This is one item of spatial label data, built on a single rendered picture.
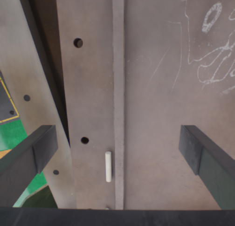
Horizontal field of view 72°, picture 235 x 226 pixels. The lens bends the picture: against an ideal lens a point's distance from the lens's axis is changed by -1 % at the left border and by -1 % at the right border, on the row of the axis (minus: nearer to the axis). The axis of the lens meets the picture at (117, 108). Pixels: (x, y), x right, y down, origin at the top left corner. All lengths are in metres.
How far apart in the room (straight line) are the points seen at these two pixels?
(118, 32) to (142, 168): 0.22
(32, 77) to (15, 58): 0.04
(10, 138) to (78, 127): 1.93
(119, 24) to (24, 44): 0.15
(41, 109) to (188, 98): 0.24
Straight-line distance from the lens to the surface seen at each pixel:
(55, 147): 0.17
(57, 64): 0.40
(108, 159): 0.28
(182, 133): 0.16
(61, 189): 0.39
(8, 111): 1.65
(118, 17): 0.24
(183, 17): 0.27
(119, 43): 0.23
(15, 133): 2.12
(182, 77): 0.26
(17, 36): 0.32
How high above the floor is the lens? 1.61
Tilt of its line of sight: 74 degrees down
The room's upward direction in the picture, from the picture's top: 175 degrees counter-clockwise
